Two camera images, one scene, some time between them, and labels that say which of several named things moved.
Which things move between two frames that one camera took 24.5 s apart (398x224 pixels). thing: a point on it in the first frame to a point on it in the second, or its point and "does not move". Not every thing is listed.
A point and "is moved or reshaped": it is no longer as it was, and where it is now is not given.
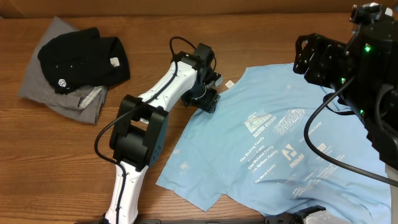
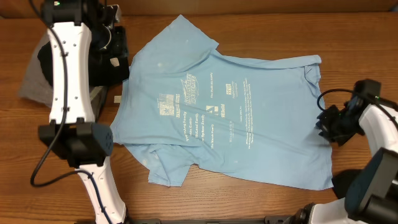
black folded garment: x=83 y=58 does not move
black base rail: x=298 y=217 does not move
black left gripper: x=209 y=102 to x=120 y=48
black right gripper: x=324 y=57 to x=328 y=133
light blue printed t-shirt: x=275 y=141 is moved or reshaped
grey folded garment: x=84 y=104 does not move
